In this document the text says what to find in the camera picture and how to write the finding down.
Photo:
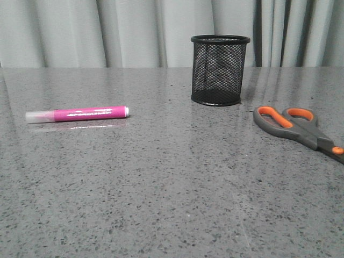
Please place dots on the pink marker pen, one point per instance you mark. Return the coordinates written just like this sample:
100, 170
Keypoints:
90, 113

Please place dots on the grey orange scissors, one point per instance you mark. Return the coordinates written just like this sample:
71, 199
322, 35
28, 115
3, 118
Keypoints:
297, 124

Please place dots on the black mesh pen cup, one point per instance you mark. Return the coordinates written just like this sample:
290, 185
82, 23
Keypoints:
217, 71

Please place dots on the grey curtain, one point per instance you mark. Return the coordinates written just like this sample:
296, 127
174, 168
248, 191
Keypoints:
157, 33

